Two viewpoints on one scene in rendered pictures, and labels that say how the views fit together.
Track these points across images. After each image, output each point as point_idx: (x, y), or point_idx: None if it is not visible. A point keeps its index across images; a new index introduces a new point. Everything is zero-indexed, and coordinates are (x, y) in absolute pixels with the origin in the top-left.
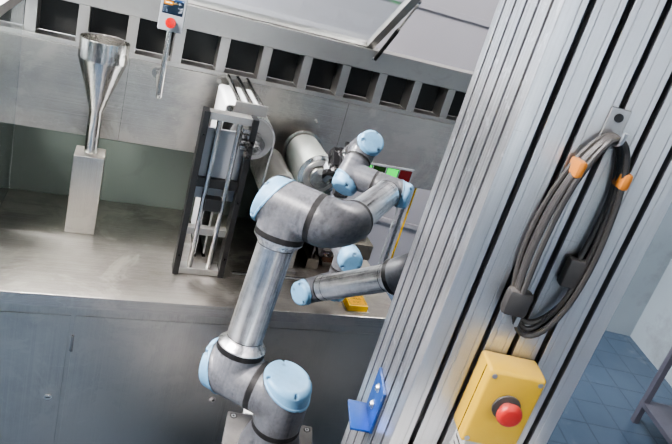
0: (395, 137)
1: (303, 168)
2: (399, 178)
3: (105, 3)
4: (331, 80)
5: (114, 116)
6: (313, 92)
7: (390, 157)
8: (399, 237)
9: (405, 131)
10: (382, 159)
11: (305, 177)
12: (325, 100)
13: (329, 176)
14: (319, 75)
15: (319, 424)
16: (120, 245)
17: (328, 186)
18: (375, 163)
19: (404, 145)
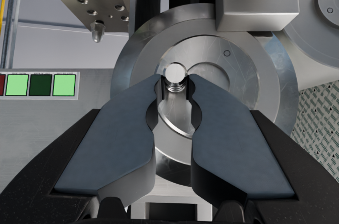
0: (24, 149)
1: (283, 114)
2: (2, 80)
3: None
4: (151, 207)
5: None
6: (182, 201)
7: (26, 113)
8: None
9: (9, 162)
10: (39, 107)
11: (266, 75)
12: (159, 192)
13: (243, 170)
14: (170, 212)
15: None
16: None
17: (151, 51)
18: (49, 99)
19: (6, 137)
